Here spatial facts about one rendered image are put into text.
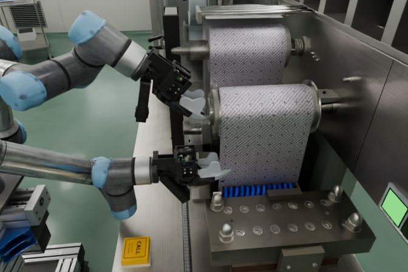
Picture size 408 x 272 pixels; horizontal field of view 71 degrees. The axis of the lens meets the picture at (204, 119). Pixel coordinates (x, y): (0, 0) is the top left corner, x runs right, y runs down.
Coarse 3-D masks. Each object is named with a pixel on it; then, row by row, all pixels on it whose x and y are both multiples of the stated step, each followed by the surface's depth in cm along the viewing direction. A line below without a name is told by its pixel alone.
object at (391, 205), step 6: (390, 192) 57; (390, 198) 57; (396, 198) 56; (384, 204) 59; (390, 204) 58; (396, 204) 56; (402, 204) 55; (390, 210) 58; (396, 210) 56; (402, 210) 55; (390, 216) 58; (396, 216) 56; (402, 216) 55; (396, 222) 56
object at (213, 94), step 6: (312, 90) 74; (210, 96) 79; (216, 96) 72; (312, 96) 73; (216, 102) 71; (216, 108) 70; (216, 114) 70; (216, 120) 71; (312, 120) 74; (216, 126) 72; (216, 132) 76
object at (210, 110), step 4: (208, 100) 74; (212, 100) 74; (208, 104) 74; (212, 104) 73; (208, 108) 74; (212, 108) 73; (208, 112) 75; (212, 112) 72; (212, 116) 73; (208, 120) 76; (212, 120) 73; (212, 124) 76
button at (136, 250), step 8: (128, 240) 80; (136, 240) 80; (144, 240) 80; (128, 248) 78; (136, 248) 78; (144, 248) 78; (128, 256) 76; (136, 256) 76; (144, 256) 76; (128, 264) 76; (136, 264) 76
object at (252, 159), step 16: (224, 144) 74; (240, 144) 75; (256, 144) 75; (272, 144) 76; (288, 144) 76; (304, 144) 77; (224, 160) 77; (240, 160) 78; (256, 160) 78; (272, 160) 79; (288, 160) 79; (224, 176) 80; (240, 176) 81; (256, 176) 81; (272, 176) 82; (288, 176) 83
